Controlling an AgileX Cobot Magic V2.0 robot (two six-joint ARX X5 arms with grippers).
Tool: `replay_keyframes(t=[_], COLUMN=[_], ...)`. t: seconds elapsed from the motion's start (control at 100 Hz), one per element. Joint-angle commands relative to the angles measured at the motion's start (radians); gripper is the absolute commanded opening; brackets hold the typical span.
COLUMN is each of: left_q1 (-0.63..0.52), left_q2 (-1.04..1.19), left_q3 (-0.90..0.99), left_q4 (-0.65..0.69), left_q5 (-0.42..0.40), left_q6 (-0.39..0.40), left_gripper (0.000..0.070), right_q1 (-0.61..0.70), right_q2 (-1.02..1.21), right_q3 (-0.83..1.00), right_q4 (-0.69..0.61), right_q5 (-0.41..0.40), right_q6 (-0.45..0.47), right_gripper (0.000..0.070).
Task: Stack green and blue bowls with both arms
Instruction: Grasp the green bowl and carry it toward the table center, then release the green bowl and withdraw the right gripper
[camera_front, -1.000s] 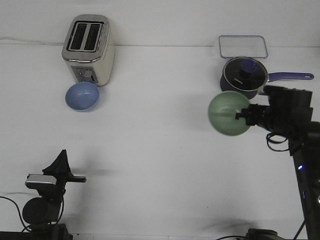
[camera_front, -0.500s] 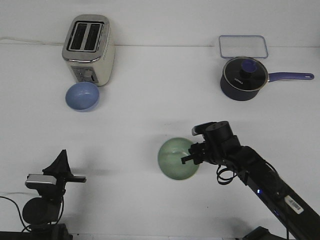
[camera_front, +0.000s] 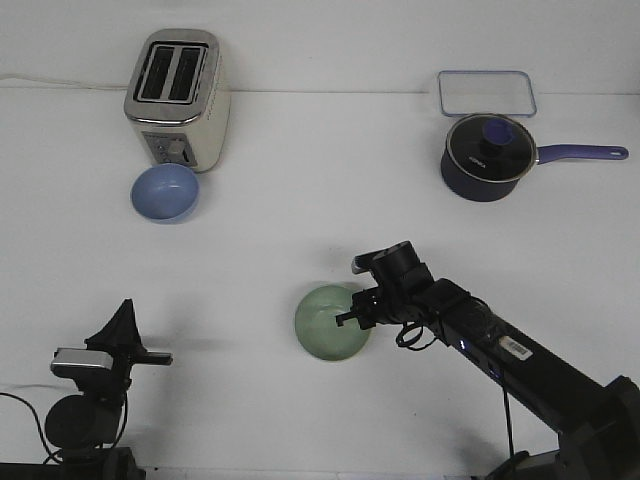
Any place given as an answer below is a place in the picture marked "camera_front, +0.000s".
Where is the cream and silver toaster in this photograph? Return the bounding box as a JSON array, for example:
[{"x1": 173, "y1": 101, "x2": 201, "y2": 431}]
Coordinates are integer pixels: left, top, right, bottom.
[{"x1": 124, "y1": 28, "x2": 231, "y2": 172}]

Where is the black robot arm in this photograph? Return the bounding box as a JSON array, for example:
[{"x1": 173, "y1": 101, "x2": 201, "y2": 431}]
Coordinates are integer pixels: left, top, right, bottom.
[
  {"x1": 45, "y1": 299, "x2": 173, "y2": 479},
  {"x1": 336, "y1": 241, "x2": 639, "y2": 479}
]

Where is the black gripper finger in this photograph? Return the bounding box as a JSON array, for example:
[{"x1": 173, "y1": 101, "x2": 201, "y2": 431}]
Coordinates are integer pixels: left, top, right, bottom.
[
  {"x1": 335, "y1": 311, "x2": 359, "y2": 326},
  {"x1": 128, "y1": 300, "x2": 144, "y2": 350},
  {"x1": 92, "y1": 299, "x2": 131, "y2": 347}
]

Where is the white toaster power cord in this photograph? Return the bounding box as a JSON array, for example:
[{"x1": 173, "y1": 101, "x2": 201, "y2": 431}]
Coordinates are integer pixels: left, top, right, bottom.
[{"x1": 0, "y1": 73, "x2": 132, "y2": 92}]

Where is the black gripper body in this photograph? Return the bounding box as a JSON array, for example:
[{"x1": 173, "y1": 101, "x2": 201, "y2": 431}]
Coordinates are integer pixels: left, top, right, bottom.
[
  {"x1": 351, "y1": 241, "x2": 433, "y2": 330},
  {"x1": 83, "y1": 340, "x2": 173, "y2": 400}
]

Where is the glass pot lid blue knob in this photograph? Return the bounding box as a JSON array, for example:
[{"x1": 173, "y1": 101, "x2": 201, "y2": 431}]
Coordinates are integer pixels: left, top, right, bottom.
[{"x1": 445, "y1": 113, "x2": 537, "y2": 160}]

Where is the blue bowl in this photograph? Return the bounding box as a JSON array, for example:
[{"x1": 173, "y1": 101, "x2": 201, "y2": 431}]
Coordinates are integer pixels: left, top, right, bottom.
[{"x1": 130, "y1": 163, "x2": 200, "y2": 224}]

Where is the dark blue saucepan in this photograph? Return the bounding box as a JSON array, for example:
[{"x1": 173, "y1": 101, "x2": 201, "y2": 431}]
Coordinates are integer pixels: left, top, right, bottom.
[{"x1": 441, "y1": 144, "x2": 629, "y2": 202}]

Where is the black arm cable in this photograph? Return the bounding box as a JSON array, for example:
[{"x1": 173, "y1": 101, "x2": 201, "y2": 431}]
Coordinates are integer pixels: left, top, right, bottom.
[
  {"x1": 395, "y1": 319, "x2": 531, "y2": 466},
  {"x1": 0, "y1": 392, "x2": 64, "y2": 466}
]

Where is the clear container blue rim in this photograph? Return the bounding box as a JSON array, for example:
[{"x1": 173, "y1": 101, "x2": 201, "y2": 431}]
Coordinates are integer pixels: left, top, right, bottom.
[{"x1": 437, "y1": 70, "x2": 538, "y2": 118}]

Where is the green bowl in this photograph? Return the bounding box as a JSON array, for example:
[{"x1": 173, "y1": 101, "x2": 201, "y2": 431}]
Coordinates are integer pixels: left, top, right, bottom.
[{"x1": 294, "y1": 284, "x2": 370, "y2": 362}]

